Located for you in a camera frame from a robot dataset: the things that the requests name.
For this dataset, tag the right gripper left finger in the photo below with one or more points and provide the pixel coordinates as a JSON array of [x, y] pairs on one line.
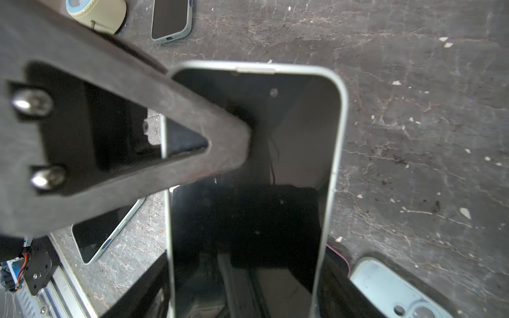
[[148, 296]]

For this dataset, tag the phone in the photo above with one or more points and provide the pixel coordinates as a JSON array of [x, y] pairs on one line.
[[93, 236], [251, 242], [171, 20]]

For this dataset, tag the small cream alarm clock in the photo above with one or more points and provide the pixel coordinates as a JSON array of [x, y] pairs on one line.
[[105, 16]]

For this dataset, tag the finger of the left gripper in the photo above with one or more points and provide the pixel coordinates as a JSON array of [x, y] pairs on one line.
[[89, 124]]

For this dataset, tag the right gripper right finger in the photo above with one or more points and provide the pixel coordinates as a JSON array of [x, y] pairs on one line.
[[337, 295]]

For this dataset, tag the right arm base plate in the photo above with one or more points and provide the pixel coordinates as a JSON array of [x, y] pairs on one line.
[[43, 262]]

